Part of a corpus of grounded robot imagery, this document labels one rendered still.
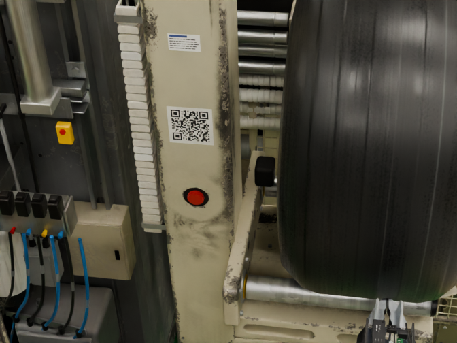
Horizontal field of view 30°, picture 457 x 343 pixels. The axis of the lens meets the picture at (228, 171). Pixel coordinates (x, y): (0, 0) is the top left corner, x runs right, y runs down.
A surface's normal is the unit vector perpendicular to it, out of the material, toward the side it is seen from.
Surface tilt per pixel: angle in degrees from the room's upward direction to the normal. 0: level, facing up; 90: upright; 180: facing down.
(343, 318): 0
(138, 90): 90
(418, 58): 32
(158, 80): 90
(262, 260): 0
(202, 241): 90
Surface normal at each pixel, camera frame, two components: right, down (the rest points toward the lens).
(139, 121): -0.15, 0.65
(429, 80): -0.12, -0.17
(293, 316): -0.03, -0.76
